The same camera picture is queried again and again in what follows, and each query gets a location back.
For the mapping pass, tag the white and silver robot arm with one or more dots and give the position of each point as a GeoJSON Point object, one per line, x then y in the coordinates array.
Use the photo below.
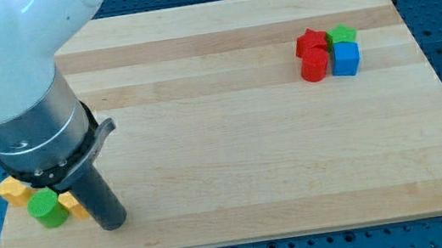
{"type": "Point", "coordinates": [46, 134]}

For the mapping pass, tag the light wooden board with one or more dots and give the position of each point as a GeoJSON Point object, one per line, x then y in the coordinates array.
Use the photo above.
{"type": "Point", "coordinates": [220, 141]}

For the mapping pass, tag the red cylinder block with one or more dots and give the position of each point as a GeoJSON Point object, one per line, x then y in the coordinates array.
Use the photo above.
{"type": "Point", "coordinates": [314, 64]}

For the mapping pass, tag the red star block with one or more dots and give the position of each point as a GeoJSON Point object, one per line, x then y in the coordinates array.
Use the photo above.
{"type": "Point", "coordinates": [311, 39]}

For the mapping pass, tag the blue cube block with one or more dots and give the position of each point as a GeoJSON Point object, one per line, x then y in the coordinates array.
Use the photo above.
{"type": "Point", "coordinates": [346, 58]}

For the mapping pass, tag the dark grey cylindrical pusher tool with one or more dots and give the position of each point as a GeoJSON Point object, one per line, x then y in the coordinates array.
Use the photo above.
{"type": "Point", "coordinates": [98, 199]}

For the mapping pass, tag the green star block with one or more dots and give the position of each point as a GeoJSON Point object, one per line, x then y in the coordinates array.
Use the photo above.
{"type": "Point", "coordinates": [339, 34]}

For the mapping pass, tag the yellow block behind tool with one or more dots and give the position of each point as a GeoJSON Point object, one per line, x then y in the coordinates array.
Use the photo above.
{"type": "Point", "coordinates": [71, 204]}

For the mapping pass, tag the green cylinder block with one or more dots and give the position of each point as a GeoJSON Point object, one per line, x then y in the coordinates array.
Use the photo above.
{"type": "Point", "coordinates": [44, 206]}

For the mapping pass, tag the yellow heart block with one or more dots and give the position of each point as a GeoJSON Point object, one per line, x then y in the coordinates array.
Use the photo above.
{"type": "Point", "coordinates": [15, 192]}

